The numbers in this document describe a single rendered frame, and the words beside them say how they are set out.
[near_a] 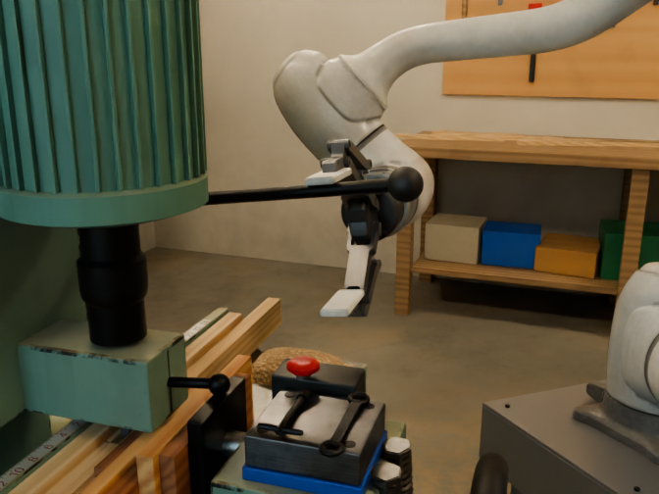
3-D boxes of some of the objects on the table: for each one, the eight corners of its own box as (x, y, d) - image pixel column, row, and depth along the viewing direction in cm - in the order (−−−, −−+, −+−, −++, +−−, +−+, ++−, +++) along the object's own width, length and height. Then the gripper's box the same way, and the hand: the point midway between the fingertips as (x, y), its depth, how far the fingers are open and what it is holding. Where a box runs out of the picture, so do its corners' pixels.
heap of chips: (335, 395, 82) (335, 373, 81) (237, 380, 86) (237, 360, 85) (354, 365, 90) (354, 345, 89) (264, 353, 93) (264, 333, 93)
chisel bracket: (153, 450, 62) (146, 363, 60) (23, 425, 66) (12, 343, 64) (193, 410, 69) (188, 330, 66) (73, 390, 73) (64, 315, 70)
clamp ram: (271, 530, 58) (269, 435, 56) (191, 513, 61) (185, 421, 58) (306, 469, 67) (305, 385, 64) (234, 457, 69) (231, 374, 66)
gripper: (358, 298, 94) (305, 364, 74) (337, 111, 88) (276, 127, 68) (412, 298, 91) (374, 366, 72) (396, 105, 85) (348, 121, 66)
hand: (329, 247), depth 71 cm, fingers open, 13 cm apart
